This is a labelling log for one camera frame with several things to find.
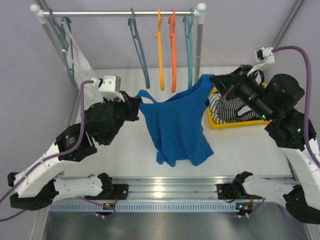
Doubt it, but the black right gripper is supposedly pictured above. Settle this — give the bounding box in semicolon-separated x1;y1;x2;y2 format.
209;64;274;122

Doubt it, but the blue tank top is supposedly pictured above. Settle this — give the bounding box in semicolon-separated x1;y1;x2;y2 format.
137;74;214;167

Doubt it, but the slate blue hanger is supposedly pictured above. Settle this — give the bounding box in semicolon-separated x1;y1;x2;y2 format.
127;7;151;89

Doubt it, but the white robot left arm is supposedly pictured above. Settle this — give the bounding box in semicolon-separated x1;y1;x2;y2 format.
7;91;142;211

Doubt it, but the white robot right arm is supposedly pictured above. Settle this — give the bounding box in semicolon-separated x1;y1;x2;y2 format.
209;65;320;225

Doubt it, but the teal hanger right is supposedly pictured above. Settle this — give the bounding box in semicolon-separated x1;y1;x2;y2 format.
182;8;195;89

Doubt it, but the teal hanger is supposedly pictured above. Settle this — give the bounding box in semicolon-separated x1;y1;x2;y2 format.
182;8;195;89
47;8;78;87

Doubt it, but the yellow hanger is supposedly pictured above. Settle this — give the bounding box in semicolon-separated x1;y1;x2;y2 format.
155;8;165;91

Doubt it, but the orange hanger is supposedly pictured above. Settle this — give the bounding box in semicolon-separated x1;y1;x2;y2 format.
168;8;177;93

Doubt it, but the teal hanger left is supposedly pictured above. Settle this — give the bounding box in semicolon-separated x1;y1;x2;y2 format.
47;8;78;87

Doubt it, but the black white striped garment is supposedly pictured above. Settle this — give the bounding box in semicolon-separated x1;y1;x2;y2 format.
208;92;261;124

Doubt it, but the yellow plastic tray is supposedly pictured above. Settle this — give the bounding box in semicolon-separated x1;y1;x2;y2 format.
206;88;269;130

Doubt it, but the white hanging garment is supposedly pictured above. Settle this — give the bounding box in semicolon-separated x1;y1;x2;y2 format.
60;18;96;87

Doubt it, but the white clothes rack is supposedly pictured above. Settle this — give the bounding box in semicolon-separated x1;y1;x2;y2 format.
30;3;207;83

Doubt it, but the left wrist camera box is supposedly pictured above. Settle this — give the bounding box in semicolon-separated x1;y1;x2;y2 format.
91;75;124;101

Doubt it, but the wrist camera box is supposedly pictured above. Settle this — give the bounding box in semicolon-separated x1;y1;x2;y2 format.
91;75;124;101
254;47;275;64

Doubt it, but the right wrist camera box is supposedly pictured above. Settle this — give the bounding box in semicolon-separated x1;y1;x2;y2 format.
254;47;275;64

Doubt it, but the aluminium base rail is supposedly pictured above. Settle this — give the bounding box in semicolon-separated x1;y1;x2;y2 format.
112;176;234;201

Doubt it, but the slotted grey cable duct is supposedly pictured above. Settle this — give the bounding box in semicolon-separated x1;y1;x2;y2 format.
49;201;253;213

